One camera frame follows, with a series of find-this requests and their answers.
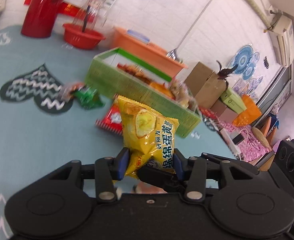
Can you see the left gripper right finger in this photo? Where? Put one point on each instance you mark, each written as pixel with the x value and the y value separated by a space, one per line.
pixel 194 172

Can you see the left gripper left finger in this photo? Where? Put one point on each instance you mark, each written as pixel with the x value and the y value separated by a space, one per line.
pixel 104 171

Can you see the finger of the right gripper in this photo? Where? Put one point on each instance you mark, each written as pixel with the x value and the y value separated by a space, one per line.
pixel 169 182

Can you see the yellow egg cake bag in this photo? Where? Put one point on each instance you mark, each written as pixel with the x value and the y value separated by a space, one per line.
pixel 149 136

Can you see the red chip bag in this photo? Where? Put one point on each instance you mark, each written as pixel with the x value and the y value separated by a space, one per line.
pixel 112 121

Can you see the pink bean snack bag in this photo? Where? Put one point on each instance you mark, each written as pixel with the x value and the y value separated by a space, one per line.
pixel 182 95

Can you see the orange snack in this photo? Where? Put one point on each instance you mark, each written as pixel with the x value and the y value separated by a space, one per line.
pixel 161 88

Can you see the red peanut snack bag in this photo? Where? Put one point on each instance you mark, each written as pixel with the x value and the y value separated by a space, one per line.
pixel 135 71

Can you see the orange plastic bag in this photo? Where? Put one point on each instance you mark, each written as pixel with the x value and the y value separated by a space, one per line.
pixel 248 116

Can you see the small green wrapped snack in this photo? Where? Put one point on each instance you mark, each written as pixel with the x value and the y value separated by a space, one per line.
pixel 87 97

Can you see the green shoe box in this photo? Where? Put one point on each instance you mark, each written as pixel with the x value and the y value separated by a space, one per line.
pixel 232 100

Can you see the brown cardboard box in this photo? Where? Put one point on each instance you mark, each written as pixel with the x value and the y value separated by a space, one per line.
pixel 205 85

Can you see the green cardboard box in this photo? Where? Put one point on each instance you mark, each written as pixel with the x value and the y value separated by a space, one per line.
pixel 104 75

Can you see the dark purple plant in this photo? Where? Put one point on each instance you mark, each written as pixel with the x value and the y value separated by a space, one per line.
pixel 225 72

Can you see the blue decorative plates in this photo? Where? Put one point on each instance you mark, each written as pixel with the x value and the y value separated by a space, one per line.
pixel 246 60

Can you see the orange plastic basin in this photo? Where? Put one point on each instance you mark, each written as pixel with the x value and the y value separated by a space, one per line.
pixel 150 52

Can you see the blue lidded container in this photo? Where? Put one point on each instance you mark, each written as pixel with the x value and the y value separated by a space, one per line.
pixel 138 36

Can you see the air conditioner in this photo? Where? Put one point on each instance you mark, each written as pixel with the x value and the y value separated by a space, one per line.
pixel 282 38

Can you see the red plastic basket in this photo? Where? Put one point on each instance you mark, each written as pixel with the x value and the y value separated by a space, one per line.
pixel 86 40

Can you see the clear glass pitcher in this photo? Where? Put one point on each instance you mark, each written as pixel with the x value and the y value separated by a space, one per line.
pixel 91 16

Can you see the red thermos jug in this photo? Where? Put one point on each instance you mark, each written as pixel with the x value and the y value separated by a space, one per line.
pixel 40 18

